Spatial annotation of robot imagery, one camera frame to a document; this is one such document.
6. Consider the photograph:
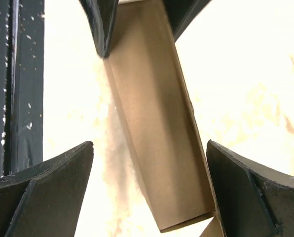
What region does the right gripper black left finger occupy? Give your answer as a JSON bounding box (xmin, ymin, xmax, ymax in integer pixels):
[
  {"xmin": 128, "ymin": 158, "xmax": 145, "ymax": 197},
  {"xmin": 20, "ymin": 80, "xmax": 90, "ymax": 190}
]
[{"xmin": 0, "ymin": 141, "xmax": 93, "ymax": 237}]

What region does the brown cardboard box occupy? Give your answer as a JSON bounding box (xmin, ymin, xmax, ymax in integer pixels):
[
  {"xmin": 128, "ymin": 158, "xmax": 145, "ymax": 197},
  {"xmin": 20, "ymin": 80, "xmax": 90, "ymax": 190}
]
[{"xmin": 104, "ymin": 0, "xmax": 224, "ymax": 237}]

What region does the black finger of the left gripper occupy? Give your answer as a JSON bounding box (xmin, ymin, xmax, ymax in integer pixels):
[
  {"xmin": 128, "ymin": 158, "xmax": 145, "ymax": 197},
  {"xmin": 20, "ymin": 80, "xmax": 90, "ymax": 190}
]
[
  {"xmin": 163, "ymin": 0, "xmax": 207, "ymax": 41},
  {"xmin": 79, "ymin": 0, "xmax": 119, "ymax": 58}
]

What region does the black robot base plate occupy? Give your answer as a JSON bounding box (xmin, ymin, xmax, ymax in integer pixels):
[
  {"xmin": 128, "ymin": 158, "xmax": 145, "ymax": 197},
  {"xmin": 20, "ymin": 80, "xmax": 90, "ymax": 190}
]
[{"xmin": 0, "ymin": 0, "xmax": 44, "ymax": 177}]

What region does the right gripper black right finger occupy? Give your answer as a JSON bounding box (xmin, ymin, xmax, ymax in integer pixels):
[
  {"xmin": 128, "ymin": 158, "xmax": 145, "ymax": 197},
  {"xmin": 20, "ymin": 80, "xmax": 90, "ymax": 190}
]
[{"xmin": 206, "ymin": 140, "xmax": 294, "ymax": 237}]

